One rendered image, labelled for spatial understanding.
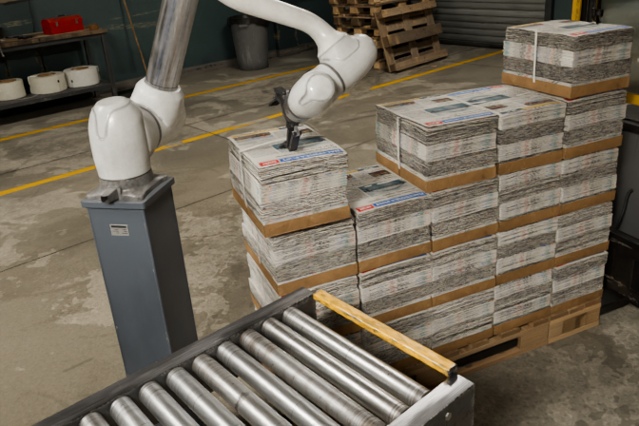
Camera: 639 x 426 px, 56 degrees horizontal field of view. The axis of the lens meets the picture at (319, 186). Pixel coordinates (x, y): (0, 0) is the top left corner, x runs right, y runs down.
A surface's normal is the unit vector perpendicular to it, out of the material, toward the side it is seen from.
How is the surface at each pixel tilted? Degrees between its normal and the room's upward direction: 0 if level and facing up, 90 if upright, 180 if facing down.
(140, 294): 90
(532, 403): 0
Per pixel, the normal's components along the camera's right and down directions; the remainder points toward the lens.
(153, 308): -0.21, 0.38
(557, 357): -0.07, -0.93
